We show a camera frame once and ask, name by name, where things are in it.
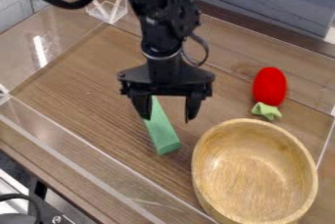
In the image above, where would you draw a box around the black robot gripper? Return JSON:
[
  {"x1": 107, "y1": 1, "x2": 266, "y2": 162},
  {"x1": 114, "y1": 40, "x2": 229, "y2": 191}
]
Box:
[{"x1": 116, "y1": 59, "x2": 214, "y2": 121}]

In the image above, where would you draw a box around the green rectangular block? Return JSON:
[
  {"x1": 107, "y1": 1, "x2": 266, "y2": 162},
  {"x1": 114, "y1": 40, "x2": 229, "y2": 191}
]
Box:
[{"x1": 143, "y1": 97, "x2": 181, "y2": 156}]

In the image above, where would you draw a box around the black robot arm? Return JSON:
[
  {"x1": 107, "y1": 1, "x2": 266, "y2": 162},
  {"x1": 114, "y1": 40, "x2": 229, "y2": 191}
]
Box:
[{"x1": 43, "y1": 0, "x2": 214, "y2": 121}]

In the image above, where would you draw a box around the light wooden bowl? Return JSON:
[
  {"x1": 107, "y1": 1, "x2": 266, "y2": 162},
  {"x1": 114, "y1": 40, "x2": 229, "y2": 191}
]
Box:
[{"x1": 191, "y1": 118, "x2": 317, "y2": 224}]

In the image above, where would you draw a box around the red plush strawberry toy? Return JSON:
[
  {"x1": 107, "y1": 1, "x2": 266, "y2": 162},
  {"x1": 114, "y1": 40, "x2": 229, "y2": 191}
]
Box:
[{"x1": 250, "y1": 67, "x2": 288, "y2": 121}]

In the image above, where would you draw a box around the clear acrylic table barrier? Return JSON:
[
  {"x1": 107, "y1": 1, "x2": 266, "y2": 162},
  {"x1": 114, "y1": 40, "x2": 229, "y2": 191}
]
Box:
[{"x1": 0, "y1": 7, "x2": 335, "y2": 224}]

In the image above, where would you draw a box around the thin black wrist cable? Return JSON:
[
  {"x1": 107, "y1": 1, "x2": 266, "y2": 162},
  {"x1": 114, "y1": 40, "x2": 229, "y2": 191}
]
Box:
[{"x1": 181, "y1": 32, "x2": 210, "y2": 67}]

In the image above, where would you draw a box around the clear acrylic corner bracket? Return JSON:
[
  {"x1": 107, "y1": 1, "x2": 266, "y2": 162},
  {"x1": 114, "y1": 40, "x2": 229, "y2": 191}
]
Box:
[{"x1": 84, "y1": 0, "x2": 128, "y2": 24}]

